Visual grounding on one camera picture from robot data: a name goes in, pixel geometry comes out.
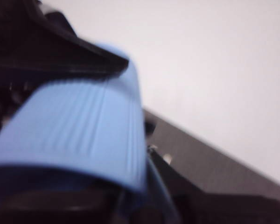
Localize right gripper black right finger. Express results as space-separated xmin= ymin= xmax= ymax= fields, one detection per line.
xmin=150 ymin=146 xmax=280 ymax=224

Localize blue ribbed plastic cup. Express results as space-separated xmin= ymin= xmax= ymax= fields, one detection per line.
xmin=0 ymin=43 xmax=147 ymax=194

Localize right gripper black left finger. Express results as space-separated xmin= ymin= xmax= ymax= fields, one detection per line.
xmin=0 ymin=187 xmax=140 ymax=224

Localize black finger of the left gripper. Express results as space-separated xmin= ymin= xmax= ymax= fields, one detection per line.
xmin=4 ymin=10 xmax=129 ymax=82

